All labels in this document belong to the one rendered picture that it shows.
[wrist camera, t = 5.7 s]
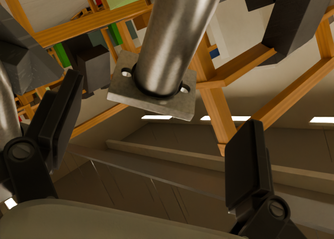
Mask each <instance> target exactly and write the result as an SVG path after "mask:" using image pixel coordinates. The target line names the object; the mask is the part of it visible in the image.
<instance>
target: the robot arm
mask: <svg viewBox="0 0 334 239"><path fill-rule="evenodd" d="M83 82H84V75H81V72H80V71H76V70H73V69H68V70H67V73H66V75H65V77H64V79H63V82H62V84H61V86H60V88H59V90H58V92H55V91H51V90H47V91H46V92H45V94H44V96H43V98H42V100H41V102H40V104H39V106H38V108H37V110H36V112H35V114H34V116H33V118H32V120H31V122H30V124H29V126H28V128H27V131H26V133H25V135H24V137H16V138H14V139H11V140H10V141H9V142H7V144H6V145H5V146H4V149H3V151H1V152H0V202H2V201H4V200H6V199H8V198H10V197H12V196H14V195H15V196H16V199H17V202H18V204H17V205H15V206H13V207H11V208H10V209H9V210H8V211H7V212H6V213H5V214H4V215H3V217H2V218H1V219H0V239H307V238H306V236H305V235H304V234H303V233H302V232H301V231H300V230H299V228H298V227H297V226H296V225H295V224H294V223H293V222H292V220H291V219H290V216H291V211H290V208H289V206H288V204H287V202H286V201H285V200H284V199H283V198H281V197H280V196H277V195H275V194H274V186H273V178H272V170H271V162H270V154H269V149H268V147H266V145H265V136H264V128H263V122H262V121H259V120H255V119H250V120H247V121H246V122H245V123H244V124H243V126H241V128H240V129H239V130H238V131H237V132H236V133H235V135H234V136H233V137H232V138H231V139H230V140H229V142H228V143H227V144H226V146H225V204H226V207H228V213H230V214H234V215H236V221H235V222H234V224H233V225H232V226H231V228H230V229H229V230H228V232H227V233H226V232H222V231H217V230H212V229H208V228H203V227H198V226H194V225H189V224H184V223H180V222H175V221H170V220H166V219H161V218H156V217H151V216H146V215H141V214H136V213H131V212H126V211H122V210H117V209H112V208H107V207H102V206H97V205H92V204H87V203H81V202H76V201H70V200H63V199H59V197H58V195H57V192H56V190H55V187H54V185H53V182H52V180H51V177H50V174H51V175H53V172H54V170H55V169H56V170H58V169H59V167H60V165H61V162H62V159H63V156H64V154H65V151H66V148H67V146H68V143H69V140H70V137H71V135H72V132H73V129H74V127H75V124H76V121H77V118H78V116H79V113H80V109H81V102H82V92H83Z"/></svg>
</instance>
